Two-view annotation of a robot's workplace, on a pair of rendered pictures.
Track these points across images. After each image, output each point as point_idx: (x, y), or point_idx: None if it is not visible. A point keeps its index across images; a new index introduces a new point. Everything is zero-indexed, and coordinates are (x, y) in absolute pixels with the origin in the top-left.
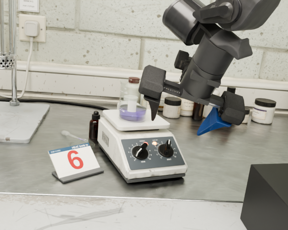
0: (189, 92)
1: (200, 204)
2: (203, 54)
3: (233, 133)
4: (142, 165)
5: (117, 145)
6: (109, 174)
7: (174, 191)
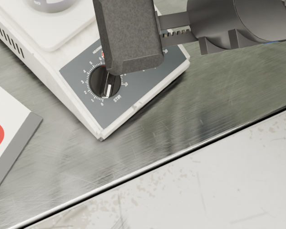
0: (222, 47)
1: (234, 145)
2: (272, 28)
3: None
4: (119, 107)
5: (56, 82)
6: (56, 123)
7: (184, 124)
